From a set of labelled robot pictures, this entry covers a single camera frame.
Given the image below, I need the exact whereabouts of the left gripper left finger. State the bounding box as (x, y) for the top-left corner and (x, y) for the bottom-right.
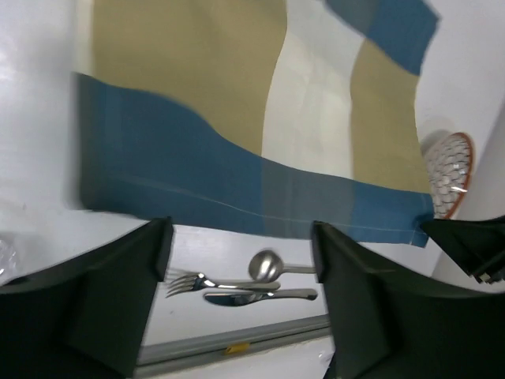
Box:
(1, 218), (174, 378)

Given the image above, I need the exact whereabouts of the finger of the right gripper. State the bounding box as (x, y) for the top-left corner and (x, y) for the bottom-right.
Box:
(421, 216), (504, 283)

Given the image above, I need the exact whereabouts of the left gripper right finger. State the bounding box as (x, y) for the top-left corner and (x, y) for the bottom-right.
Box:
(311, 222), (504, 378)

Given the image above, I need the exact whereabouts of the patterned ceramic bowl red rim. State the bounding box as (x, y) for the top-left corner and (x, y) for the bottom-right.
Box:
(424, 132), (474, 219)

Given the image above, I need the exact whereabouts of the clear drinking glass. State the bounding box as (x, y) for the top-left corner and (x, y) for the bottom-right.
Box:
(0, 236), (19, 285)

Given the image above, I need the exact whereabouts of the steel spoon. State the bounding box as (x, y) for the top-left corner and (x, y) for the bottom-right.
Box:
(249, 250), (316, 283)

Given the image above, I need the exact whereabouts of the steel table knife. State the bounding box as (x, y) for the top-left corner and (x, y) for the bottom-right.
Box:
(204, 289), (318, 307)

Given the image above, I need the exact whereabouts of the blue beige checked placemat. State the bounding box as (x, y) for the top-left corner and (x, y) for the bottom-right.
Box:
(75, 1), (439, 247)

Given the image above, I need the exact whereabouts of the steel fork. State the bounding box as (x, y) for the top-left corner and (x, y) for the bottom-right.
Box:
(164, 272), (281, 298)

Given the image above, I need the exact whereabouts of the front aluminium rail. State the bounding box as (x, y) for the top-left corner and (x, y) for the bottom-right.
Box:
(133, 315), (331, 378)

